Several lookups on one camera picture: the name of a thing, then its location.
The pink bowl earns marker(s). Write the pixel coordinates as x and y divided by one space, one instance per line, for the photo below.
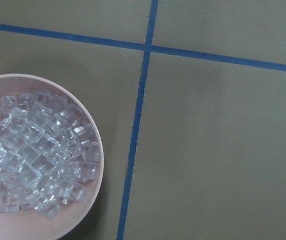
28 225

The pile of clear ice cubes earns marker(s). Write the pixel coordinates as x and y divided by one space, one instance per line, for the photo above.
48 152

